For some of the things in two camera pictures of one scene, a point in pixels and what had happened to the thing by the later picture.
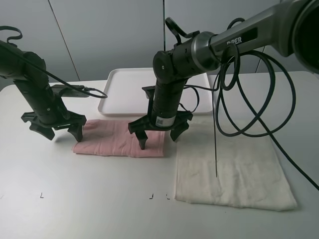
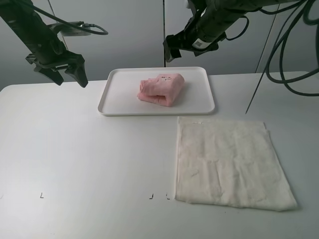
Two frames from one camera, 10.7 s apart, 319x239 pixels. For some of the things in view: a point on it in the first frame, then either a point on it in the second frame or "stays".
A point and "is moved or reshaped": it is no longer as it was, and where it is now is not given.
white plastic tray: (121, 92) stays
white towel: (251, 173) stays
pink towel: (107, 137) is moved or reshaped
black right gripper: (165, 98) -> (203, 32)
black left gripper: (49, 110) -> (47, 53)
